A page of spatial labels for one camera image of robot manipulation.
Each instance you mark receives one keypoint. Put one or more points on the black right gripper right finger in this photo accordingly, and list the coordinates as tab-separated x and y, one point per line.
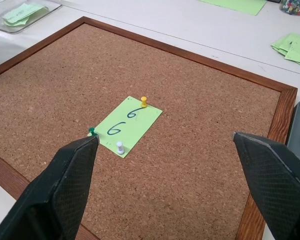
272	175

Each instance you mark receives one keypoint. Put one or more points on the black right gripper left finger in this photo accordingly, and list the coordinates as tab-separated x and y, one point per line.
65	190

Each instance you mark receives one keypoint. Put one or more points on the green push pin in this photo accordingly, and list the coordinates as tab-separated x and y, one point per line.
92	130

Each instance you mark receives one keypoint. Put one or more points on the white push pin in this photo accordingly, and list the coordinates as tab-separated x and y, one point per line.
120	147

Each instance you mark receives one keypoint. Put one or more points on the green card with sixes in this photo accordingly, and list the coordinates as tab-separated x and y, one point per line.
130	125

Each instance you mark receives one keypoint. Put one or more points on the yellow push pin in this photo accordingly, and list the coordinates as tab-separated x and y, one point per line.
143	102

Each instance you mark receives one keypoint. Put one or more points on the wood framed cork board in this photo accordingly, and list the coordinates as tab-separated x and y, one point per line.
165	75

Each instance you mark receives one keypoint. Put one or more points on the clear jar of push pins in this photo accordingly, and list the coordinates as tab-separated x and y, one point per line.
295	7

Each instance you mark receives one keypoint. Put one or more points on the grey plastic tray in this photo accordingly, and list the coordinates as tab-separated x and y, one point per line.
298	130

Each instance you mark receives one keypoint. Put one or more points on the stack of green notes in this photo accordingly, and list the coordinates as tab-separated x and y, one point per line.
293	48

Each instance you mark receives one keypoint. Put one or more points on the large green paper sheet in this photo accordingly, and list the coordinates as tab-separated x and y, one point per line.
240	5

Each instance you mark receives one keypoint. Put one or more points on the clear plastic tray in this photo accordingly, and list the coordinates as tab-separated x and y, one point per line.
5	25

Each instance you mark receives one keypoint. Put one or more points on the light green paper sheets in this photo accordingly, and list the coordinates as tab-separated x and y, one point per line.
21	13

